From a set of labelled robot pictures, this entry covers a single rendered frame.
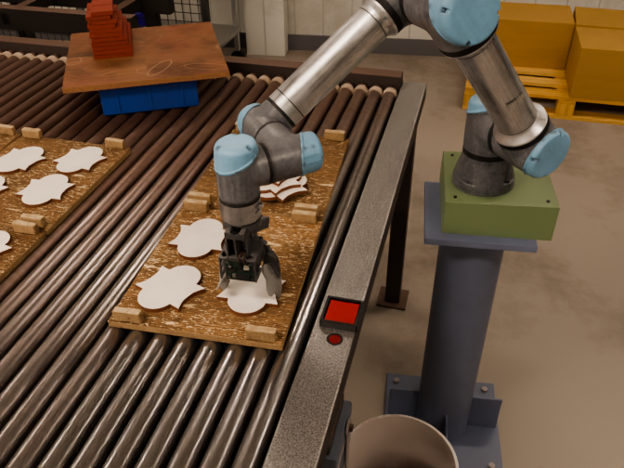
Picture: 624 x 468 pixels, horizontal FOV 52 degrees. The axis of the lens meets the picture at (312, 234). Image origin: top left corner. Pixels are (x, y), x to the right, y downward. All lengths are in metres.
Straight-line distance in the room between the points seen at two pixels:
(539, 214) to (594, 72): 2.72
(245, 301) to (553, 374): 1.52
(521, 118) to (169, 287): 0.79
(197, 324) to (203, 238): 0.27
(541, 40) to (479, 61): 3.39
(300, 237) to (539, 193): 0.59
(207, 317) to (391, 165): 0.75
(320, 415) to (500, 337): 1.58
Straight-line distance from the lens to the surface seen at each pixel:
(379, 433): 1.87
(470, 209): 1.58
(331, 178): 1.67
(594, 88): 4.30
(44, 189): 1.76
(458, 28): 1.16
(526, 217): 1.60
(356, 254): 1.44
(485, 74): 1.28
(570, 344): 2.68
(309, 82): 1.23
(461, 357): 1.94
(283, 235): 1.47
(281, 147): 1.12
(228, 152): 1.07
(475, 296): 1.78
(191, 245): 1.44
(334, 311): 1.28
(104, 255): 1.52
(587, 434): 2.41
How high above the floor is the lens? 1.80
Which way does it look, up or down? 36 degrees down
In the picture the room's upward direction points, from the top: 1 degrees counter-clockwise
